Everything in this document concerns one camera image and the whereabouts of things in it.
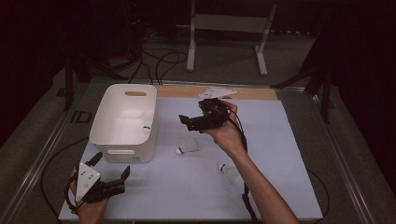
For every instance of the person's right hand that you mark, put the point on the person's right hand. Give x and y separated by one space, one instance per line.
229 137

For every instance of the black floor plate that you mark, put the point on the black floor plate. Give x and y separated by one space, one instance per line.
81 117

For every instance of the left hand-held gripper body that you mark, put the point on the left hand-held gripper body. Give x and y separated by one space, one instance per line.
87 180

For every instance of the person's left hand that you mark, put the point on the person's left hand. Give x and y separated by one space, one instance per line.
89 211

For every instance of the black stand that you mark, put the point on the black stand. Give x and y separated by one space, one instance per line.
68 87
326 99

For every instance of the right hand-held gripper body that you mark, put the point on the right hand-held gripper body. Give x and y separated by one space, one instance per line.
211 116

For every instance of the light blue table mat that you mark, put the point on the light blue table mat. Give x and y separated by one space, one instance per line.
280 140

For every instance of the white metal stand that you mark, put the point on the white metal stand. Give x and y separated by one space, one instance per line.
230 23

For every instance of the white plastic bin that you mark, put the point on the white plastic bin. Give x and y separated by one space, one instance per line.
121 130

